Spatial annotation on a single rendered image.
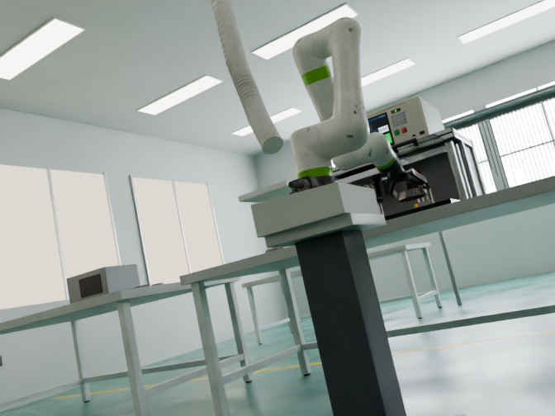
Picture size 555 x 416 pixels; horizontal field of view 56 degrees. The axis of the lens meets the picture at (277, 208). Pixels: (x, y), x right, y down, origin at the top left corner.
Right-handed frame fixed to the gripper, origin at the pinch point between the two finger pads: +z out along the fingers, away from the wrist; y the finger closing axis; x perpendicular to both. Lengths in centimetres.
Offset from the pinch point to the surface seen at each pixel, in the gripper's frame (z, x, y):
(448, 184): 31.1, 23.2, 7.4
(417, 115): 3.6, 46.6, 4.8
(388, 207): 32.5, 20.6, -24.1
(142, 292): 0, -14, -160
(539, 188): -4, -17, 49
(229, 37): 2, 195, -134
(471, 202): -5.1, -15.9, 25.2
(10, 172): 27, 209, -475
